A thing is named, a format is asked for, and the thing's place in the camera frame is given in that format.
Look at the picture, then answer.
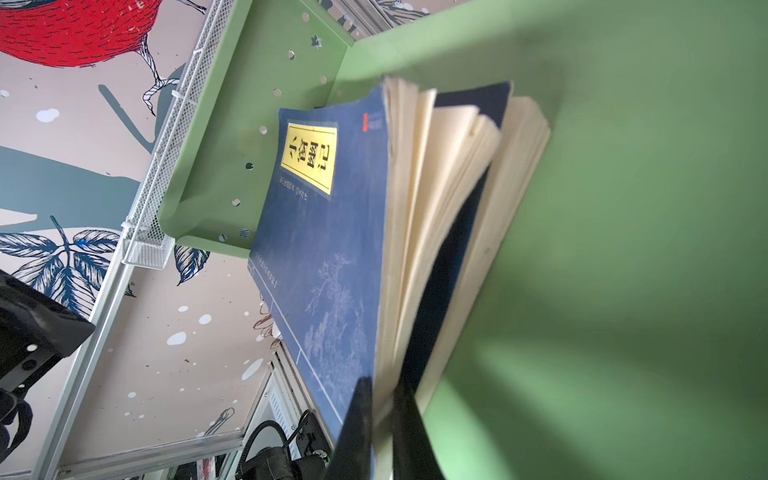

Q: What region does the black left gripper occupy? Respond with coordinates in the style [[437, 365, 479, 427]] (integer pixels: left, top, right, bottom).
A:
[[1, 272, 95, 460]]

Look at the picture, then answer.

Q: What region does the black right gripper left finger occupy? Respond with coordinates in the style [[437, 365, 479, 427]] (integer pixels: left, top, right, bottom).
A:
[[324, 377, 373, 480]]

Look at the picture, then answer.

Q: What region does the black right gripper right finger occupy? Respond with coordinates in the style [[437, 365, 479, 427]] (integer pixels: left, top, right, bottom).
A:
[[391, 383, 445, 480]]

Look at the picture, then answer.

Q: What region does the blue book with yellow label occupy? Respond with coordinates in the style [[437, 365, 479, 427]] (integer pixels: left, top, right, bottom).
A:
[[402, 82, 551, 411]]

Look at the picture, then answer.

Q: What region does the dark blue book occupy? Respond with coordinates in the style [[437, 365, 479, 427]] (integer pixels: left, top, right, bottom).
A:
[[247, 76, 504, 445]]

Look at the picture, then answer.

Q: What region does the green wooden shelf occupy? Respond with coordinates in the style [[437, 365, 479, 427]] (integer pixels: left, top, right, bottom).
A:
[[191, 1, 767, 479]]

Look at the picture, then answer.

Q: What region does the white wire mesh basket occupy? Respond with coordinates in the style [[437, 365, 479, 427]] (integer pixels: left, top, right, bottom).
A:
[[120, 1, 236, 270]]

